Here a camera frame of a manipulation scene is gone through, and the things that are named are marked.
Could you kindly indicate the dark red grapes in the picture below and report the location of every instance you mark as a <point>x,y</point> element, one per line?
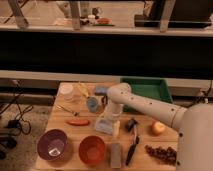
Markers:
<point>168,155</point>

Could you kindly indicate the orange carrot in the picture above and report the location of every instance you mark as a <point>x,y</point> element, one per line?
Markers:
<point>78,122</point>

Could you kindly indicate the yellow banana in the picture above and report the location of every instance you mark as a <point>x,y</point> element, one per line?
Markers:
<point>83,89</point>

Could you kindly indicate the grey sponge block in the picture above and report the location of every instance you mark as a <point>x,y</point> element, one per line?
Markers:
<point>115,156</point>

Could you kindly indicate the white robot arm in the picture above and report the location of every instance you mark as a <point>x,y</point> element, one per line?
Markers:
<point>194,125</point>

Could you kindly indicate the blue cup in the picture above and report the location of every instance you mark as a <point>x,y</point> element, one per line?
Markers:
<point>92,104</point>

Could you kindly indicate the green plastic tray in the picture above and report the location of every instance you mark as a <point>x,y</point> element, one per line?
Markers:
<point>153,88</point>

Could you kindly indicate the black handled brush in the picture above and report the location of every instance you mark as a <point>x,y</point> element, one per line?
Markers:
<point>130,126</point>

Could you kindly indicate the yellow apple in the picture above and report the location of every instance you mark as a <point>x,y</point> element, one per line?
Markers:
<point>158,128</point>

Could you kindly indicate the grey blue towel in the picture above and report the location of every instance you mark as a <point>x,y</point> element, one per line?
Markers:
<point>104,126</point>

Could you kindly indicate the purple bowl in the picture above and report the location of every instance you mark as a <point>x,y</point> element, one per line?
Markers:
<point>52,144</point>

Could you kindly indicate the clear plastic cup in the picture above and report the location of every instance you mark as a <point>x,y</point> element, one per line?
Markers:
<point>66,90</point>

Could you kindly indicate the red bowl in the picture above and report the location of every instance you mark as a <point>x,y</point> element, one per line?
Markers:
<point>92,150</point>

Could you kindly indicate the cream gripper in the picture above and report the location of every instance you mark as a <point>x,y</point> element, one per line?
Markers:
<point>116,128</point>

